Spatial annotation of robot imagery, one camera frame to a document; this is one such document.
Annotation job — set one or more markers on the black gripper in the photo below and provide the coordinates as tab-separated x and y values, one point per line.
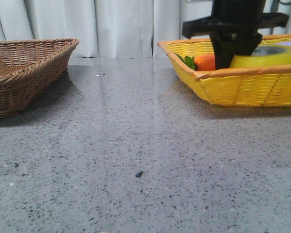
234	17

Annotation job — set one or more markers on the yellow tape roll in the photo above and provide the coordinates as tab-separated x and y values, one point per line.
264	55

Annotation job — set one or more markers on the orange toy carrot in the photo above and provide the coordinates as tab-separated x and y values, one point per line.
205	62

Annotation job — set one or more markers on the yellow woven basket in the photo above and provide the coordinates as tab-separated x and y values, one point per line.
251	86

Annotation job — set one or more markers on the white curtain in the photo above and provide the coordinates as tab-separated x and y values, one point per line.
104	28

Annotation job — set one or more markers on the small black debris speck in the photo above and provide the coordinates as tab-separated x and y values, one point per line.
139	174

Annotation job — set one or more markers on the brown wicker basket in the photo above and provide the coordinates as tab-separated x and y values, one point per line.
27	67

